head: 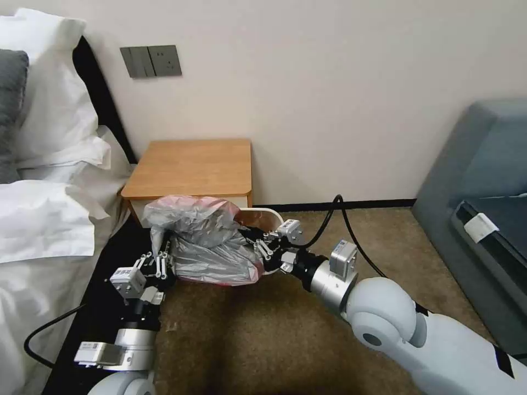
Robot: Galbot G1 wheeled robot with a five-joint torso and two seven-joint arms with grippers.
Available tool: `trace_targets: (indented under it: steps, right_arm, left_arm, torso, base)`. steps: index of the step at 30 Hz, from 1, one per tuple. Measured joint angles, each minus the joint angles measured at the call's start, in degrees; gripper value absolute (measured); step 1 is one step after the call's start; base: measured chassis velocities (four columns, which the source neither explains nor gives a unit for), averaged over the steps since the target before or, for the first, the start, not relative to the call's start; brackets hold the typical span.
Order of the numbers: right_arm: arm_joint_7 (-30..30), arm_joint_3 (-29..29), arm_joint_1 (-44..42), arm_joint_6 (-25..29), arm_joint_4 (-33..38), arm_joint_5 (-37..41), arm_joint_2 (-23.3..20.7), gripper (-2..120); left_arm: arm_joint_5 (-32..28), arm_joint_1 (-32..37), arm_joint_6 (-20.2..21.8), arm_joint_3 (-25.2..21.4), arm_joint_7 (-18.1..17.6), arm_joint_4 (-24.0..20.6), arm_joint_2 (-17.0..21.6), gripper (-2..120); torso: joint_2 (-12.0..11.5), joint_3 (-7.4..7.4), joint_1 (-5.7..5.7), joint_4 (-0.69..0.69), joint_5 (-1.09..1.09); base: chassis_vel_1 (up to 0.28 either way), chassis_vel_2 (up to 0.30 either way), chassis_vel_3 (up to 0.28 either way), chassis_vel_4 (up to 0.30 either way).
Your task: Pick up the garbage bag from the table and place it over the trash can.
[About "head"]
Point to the grey translucent garbage bag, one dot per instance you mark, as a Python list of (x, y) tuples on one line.
[(206, 242)]

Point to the wooden nightstand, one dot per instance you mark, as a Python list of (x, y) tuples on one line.
[(193, 168)]

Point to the white pillow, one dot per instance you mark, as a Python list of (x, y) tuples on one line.
[(78, 154), (49, 90)]

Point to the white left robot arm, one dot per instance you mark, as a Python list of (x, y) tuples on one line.
[(134, 343)]

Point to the grey sofa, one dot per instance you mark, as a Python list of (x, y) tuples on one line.
[(477, 164)]

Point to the black headboard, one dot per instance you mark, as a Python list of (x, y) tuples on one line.
[(103, 90)]

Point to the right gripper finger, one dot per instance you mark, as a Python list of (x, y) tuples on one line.
[(267, 252), (271, 236)]

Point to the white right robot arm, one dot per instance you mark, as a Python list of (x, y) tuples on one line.
[(383, 312)]

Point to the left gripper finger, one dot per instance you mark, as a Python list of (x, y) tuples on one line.
[(164, 267), (145, 263)]

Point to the black bed frame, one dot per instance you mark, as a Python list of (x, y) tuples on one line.
[(96, 263)]

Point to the grey wall switch plate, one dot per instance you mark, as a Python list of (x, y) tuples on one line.
[(135, 61)]

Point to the white trash can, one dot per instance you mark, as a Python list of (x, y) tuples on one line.
[(267, 215)]

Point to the white label on sofa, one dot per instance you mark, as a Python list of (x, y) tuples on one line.
[(481, 228)]

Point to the dark skirting board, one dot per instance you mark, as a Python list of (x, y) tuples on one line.
[(370, 203)]

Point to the white duvet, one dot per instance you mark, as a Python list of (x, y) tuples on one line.
[(41, 222)]

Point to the grey wall socket plate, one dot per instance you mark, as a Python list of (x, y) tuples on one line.
[(165, 61)]

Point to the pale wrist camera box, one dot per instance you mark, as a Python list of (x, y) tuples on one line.
[(290, 232), (127, 282)]

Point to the grey pillow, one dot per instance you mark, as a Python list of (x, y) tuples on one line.
[(10, 115)]

